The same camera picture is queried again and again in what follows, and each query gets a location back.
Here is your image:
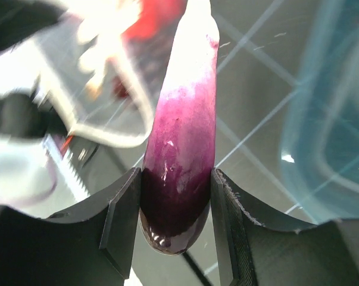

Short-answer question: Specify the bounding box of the perforated metal rail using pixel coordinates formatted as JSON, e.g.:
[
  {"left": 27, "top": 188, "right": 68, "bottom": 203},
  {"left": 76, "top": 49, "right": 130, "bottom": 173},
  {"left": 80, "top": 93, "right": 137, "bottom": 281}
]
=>
[{"left": 43, "top": 135, "right": 89, "bottom": 202}]

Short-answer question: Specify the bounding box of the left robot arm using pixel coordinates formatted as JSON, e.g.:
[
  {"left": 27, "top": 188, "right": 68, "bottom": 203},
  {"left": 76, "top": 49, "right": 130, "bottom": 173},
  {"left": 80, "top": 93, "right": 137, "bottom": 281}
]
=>
[{"left": 0, "top": 92, "right": 68, "bottom": 139}]

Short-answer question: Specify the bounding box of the purple eggplant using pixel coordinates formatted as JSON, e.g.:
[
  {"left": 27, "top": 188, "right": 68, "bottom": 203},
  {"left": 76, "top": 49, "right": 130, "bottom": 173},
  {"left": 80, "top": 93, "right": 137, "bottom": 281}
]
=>
[{"left": 139, "top": 1, "right": 220, "bottom": 255}]

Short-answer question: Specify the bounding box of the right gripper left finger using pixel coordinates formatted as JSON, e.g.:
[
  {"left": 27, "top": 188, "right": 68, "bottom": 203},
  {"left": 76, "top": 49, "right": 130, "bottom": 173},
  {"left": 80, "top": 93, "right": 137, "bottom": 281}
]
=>
[{"left": 0, "top": 168, "right": 141, "bottom": 285}]

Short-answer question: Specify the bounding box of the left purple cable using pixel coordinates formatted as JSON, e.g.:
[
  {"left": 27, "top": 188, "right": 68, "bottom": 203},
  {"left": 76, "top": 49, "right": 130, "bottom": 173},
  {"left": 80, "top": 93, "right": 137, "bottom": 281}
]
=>
[{"left": 0, "top": 154, "right": 60, "bottom": 206}]

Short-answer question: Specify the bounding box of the blue plastic basket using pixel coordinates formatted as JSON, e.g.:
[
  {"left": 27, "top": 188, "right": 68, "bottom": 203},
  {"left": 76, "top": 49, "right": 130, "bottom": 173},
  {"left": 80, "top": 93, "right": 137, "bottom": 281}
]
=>
[{"left": 280, "top": 1, "right": 359, "bottom": 223}]

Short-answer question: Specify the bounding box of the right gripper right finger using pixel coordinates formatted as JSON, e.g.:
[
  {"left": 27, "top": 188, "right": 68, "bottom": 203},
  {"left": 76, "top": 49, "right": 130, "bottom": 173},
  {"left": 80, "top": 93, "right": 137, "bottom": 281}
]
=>
[{"left": 211, "top": 169, "right": 359, "bottom": 286}]

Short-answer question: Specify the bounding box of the red tomato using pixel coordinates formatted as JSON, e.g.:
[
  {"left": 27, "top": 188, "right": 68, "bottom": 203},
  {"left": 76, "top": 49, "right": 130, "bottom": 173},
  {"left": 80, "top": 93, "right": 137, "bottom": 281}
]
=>
[{"left": 123, "top": 0, "right": 187, "bottom": 41}]

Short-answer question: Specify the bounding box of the clear dotted zip bag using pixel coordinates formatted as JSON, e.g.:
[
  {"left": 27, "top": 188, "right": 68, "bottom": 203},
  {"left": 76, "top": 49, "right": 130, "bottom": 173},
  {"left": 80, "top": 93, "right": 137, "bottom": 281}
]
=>
[{"left": 0, "top": 0, "right": 180, "bottom": 150}]

